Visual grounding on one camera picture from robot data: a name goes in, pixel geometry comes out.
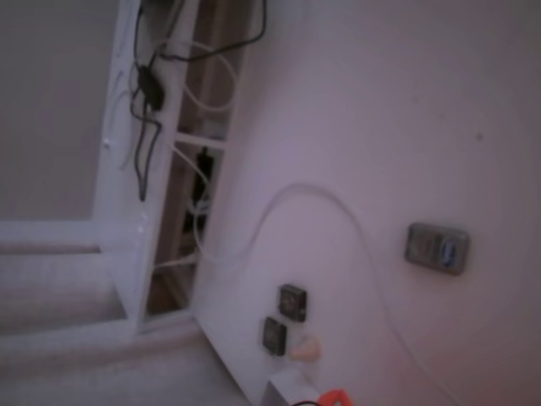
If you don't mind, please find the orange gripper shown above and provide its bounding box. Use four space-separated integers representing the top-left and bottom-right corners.
316 388 352 406

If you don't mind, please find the white cardboard bin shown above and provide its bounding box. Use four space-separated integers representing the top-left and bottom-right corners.
260 366 318 406

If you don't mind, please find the small beige figurine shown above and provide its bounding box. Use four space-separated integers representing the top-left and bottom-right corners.
289 333 323 363

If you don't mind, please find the small black plastic case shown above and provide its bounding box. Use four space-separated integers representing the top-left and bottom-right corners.
276 283 309 323
260 316 288 357

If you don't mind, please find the gray floss box blue label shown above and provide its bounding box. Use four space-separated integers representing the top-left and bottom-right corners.
404 222 471 276

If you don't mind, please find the black plug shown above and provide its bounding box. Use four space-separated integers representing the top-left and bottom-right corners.
192 146 215 204

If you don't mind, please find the long white table cable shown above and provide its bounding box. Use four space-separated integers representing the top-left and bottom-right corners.
192 182 466 406

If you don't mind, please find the thin white cable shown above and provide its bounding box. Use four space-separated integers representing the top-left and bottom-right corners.
160 134 212 212

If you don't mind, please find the looped white cable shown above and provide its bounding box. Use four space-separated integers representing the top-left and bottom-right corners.
160 40 238 113

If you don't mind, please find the white metal frame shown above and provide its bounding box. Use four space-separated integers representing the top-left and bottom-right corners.
0 0 240 337

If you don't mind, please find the black cable with inline adapter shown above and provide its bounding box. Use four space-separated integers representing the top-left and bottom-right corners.
129 0 268 202

